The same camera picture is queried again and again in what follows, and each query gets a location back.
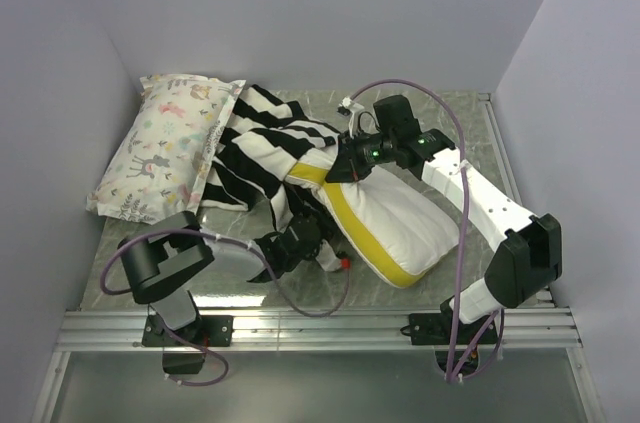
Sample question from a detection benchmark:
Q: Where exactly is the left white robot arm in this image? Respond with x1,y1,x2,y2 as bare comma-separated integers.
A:
110,206,350,345

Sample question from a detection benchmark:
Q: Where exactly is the floral patterned pillow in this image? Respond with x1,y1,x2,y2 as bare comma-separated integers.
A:
86,74,246,224

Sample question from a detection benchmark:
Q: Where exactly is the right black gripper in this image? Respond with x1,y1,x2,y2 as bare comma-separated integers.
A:
326,128,397,183

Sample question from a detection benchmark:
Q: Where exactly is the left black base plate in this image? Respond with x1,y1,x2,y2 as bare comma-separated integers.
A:
141,314,234,348

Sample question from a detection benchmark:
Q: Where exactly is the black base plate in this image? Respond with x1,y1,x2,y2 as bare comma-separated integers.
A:
141,314,234,348
400,313,488,346

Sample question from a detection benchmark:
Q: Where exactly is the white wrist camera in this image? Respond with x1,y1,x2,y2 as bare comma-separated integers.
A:
337,97,366,139
330,256,351,272

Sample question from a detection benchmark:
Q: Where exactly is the white pillow yellow edge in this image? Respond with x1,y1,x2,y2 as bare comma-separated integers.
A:
289,145,459,288

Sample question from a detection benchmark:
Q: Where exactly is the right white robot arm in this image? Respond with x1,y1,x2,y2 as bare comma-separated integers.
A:
326,95,562,343

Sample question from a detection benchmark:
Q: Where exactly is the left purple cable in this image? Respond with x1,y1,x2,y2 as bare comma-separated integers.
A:
101,235,352,387

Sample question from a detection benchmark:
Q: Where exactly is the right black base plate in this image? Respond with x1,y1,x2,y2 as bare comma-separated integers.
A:
400,313,488,346

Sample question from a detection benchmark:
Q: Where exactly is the black white striped pillowcase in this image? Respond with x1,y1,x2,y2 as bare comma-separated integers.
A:
202,85,339,232

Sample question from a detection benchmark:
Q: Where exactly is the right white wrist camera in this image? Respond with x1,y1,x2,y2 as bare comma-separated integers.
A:
337,97,366,139

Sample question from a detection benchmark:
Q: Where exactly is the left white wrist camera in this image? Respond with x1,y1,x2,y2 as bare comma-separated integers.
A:
330,256,351,272

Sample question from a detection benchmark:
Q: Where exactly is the aluminium mounting rail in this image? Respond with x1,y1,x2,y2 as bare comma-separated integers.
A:
32,305,605,422

